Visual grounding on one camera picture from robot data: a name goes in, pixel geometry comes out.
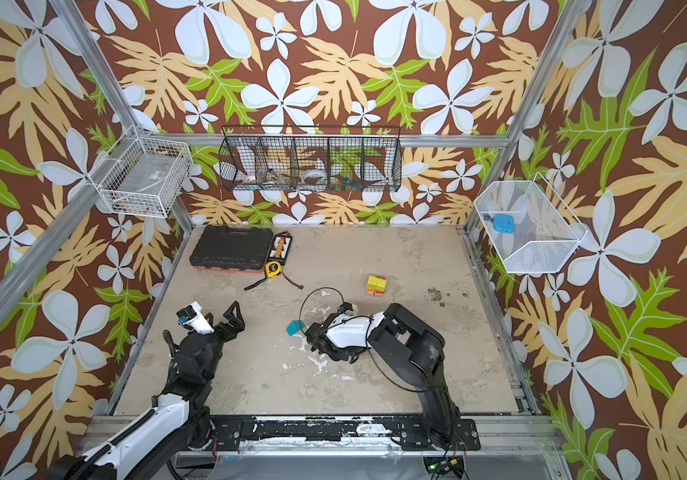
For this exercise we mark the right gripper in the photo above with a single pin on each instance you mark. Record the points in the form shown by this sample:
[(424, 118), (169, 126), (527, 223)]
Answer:
[(318, 335)]

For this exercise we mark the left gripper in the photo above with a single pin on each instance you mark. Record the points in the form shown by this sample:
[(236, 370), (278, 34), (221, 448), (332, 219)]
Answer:
[(237, 327)]

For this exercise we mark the teal wood block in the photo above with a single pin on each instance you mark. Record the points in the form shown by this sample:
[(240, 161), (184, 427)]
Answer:
[(296, 327)]

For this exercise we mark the yellow cube block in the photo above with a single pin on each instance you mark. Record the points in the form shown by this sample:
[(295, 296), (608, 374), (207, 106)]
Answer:
[(373, 282)]

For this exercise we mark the yellow-green cube block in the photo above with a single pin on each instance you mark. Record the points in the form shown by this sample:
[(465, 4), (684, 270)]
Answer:
[(381, 282)]

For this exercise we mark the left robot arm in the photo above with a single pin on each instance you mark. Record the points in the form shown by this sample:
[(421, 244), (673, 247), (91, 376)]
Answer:
[(178, 418)]

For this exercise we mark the yellow tape measure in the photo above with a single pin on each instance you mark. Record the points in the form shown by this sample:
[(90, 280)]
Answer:
[(273, 269)]

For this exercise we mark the black tool case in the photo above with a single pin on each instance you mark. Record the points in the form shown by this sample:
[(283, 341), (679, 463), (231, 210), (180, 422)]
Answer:
[(226, 248)]

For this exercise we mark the electronics board with led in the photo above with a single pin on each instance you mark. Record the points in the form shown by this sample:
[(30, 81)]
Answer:
[(439, 467)]

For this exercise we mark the blue object in basket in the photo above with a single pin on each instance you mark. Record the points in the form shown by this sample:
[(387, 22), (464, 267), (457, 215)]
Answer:
[(501, 223)]

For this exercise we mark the white mesh basket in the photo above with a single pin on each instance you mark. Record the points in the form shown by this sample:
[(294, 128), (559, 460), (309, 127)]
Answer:
[(547, 230)]

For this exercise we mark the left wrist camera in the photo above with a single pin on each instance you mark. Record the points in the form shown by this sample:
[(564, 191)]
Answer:
[(192, 318)]

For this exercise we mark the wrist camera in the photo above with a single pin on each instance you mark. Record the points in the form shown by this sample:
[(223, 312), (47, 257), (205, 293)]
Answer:
[(192, 318), (346, 308)]

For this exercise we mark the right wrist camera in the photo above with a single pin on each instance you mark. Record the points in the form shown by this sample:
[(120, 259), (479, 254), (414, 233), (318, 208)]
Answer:
[(346, 308)]

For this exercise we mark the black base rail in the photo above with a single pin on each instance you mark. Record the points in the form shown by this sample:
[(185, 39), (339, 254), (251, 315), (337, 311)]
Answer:
[(234, 432)]

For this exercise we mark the white wire basket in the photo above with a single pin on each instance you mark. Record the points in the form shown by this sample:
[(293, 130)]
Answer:
[(142, 174)]

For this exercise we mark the black wire basket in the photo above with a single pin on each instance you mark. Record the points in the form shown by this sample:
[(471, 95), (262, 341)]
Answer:
[(313, 158)]

